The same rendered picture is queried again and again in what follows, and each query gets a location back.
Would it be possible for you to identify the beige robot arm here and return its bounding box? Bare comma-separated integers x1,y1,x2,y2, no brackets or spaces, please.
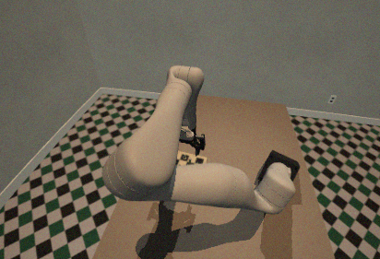
102,65,296,215

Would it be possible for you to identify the chessboard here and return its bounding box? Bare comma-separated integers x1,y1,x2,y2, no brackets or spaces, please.
176,151,208,165

